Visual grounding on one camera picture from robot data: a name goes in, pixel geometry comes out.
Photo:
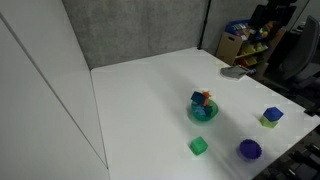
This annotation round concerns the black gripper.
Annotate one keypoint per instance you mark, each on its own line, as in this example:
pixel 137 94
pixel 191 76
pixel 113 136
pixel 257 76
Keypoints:
pixel 280 7

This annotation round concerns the blue building block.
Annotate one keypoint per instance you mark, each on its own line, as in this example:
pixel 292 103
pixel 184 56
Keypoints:
pixel 273 114

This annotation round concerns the orange toy block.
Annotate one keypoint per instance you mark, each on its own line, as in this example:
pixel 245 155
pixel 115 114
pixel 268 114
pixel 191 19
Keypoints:
pixel 206 96

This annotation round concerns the lime green building block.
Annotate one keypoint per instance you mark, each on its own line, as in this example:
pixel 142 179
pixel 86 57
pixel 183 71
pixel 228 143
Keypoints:
pixel 266 123

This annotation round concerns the colourful toy storage shelf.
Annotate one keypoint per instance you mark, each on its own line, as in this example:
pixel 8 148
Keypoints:
pixel 246 50

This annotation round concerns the grey office chair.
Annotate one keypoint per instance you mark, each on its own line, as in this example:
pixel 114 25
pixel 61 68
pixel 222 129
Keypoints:
pixel 301 53

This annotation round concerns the brown cardboard box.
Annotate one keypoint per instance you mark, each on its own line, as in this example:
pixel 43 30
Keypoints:
pixel 227 48

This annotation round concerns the grey metal mounting plate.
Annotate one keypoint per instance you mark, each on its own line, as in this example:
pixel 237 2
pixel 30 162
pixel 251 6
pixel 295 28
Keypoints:
pixel 234 72

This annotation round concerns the black stand pole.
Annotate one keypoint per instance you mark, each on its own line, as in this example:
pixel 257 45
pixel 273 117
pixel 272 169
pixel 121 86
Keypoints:
pixel 204 25

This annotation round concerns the light blue toy piece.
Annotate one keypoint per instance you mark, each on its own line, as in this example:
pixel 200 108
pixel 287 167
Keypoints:
pixel 199 111

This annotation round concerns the green plastic bowl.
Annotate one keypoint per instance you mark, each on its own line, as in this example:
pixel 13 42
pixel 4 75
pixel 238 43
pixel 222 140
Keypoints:
pixel 196 119

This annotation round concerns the purple bumpy ball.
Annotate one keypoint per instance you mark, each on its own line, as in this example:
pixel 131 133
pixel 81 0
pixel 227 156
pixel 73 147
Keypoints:
pixel 250 149

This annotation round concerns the black table edge bracket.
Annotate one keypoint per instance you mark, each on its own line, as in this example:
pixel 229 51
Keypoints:
pixel 312 111

